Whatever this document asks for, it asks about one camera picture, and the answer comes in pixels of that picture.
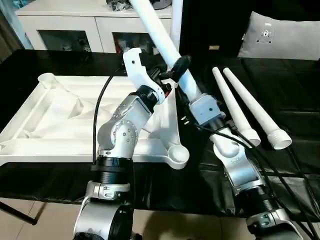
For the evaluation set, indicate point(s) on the white plastic table top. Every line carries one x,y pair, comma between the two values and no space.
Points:
50,120

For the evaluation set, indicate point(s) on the small yellow label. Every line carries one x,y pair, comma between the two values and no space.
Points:
214,47

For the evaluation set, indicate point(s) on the grey curtain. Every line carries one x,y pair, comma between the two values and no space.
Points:
10,35

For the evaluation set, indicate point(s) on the grey bag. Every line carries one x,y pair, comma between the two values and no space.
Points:
162,3

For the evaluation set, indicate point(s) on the black table mat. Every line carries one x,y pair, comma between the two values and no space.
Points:
287,87

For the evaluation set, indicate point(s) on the white cabinet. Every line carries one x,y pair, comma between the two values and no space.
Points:
75,25

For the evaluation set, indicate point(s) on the grey cushion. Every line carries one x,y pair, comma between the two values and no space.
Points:
282,37

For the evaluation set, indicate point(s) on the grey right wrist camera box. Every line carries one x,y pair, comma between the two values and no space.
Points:
206,110

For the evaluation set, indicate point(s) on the black metal table frame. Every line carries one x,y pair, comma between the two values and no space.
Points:
20,212

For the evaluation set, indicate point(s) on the black sofa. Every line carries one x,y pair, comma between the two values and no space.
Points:
212,20

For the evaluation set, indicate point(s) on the white cup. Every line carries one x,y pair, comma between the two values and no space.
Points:
122,46

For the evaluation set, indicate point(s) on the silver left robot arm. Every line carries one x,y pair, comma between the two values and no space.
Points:
120,130

